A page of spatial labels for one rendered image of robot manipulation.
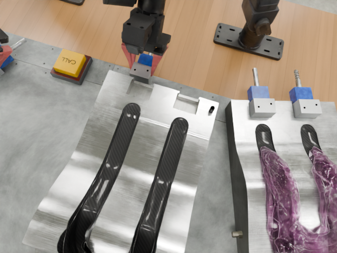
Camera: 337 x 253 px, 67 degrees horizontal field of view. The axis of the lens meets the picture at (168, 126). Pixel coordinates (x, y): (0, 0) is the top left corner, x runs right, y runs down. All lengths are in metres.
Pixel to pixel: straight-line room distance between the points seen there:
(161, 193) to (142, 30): 0.31
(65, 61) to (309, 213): 0.64
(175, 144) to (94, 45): 0.38
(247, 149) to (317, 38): 0.46
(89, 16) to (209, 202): 0.61
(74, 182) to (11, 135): 0.25
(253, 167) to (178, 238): 0.21
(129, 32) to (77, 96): 0.26
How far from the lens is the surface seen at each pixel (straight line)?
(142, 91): 0.60
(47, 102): 0.71
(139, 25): 0.51
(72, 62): 0.70
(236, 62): 0.76
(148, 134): 0.54
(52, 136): 0.67
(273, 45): 0.82
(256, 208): 0.54
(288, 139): 0.65
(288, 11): 0.94
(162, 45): 0.58
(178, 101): 0.59
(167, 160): 0.53
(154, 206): 0.50
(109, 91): 0.58
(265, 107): 0.62
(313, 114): 0.67
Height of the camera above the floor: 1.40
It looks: 70 degrees down
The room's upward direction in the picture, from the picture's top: 10 degrees clockwise
